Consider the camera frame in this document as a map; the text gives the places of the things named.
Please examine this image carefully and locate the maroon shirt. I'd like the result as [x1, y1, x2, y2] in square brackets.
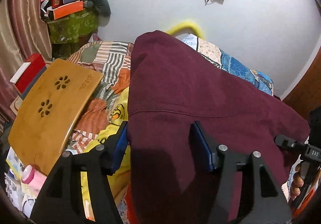
[128, 31, 310, 223]

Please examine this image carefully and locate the right hand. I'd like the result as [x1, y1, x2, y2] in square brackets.
[290, 163, 304, 199]

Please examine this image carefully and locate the yellow blanket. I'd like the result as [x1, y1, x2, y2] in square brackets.
[80, 19, 206, 222]

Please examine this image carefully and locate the wooden lap desk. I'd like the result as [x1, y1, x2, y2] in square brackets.
[8, 59, 103, 175]

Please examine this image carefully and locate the pink neck pillow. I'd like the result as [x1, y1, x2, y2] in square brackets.
[21, 165, 47, 198]

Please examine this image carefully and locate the striped patchwork quilt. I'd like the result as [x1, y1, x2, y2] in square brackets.
[67, 41, 134, 154]

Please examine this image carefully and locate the blue patchwork bedspread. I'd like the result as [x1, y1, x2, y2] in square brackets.
[182, 34, 274, 96]

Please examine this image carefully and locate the red and white box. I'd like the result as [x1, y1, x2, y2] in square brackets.
[10, 54, 46, 94]

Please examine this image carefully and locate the striped curtain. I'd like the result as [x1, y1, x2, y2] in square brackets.
[1, 0, 52, 127]

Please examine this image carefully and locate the orange box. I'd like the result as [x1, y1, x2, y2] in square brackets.
[53, 0, 84, 20]

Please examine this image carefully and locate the grey stuffed cushion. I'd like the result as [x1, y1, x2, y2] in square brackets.
[77, 0, 112, 18]

